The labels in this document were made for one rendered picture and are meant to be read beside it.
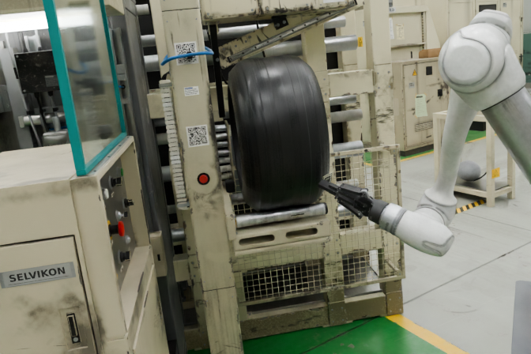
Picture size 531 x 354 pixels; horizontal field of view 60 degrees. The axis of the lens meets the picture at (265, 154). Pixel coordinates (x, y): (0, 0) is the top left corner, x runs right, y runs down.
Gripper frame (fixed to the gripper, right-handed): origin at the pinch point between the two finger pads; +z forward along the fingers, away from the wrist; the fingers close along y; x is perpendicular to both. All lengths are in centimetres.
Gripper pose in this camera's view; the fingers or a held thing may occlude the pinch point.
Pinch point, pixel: (329, 186)
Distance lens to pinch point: 156.2
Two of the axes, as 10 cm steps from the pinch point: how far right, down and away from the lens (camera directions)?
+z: -7.9, -3.9, 4.7
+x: 6.1, -5.4, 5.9
